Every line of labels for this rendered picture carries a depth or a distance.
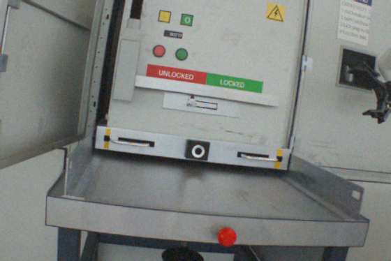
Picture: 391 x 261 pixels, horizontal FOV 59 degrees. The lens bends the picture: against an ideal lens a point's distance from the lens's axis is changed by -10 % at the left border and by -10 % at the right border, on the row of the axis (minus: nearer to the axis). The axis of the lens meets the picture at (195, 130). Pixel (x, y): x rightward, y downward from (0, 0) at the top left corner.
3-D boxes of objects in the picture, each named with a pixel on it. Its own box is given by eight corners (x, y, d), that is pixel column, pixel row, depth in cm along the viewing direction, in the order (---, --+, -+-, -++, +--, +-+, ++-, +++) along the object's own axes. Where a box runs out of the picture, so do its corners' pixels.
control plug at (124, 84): (132, 102, 89) (143, 28, 87) (112, 99, 88) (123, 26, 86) (133, 100, 97) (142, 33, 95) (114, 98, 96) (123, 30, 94)
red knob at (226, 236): (236, 248, 62) (239, 231, 61) (217, 248, 61) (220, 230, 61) (230, 239, 66) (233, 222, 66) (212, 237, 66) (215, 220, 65)
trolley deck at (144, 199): (363, 246, 71) (370, 220, 70) (45, 225, 61) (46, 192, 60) (263, 174, 138) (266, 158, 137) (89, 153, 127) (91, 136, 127)
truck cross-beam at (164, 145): (287, 169, 108) (290, 149, 107) (94, 148, 99) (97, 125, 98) (281, 166, 113) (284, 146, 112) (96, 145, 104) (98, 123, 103)
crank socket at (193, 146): (208, 161, 101) (211, 142, 100) (186, 159, 100) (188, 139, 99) (206, 159, 104) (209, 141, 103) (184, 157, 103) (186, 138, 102)
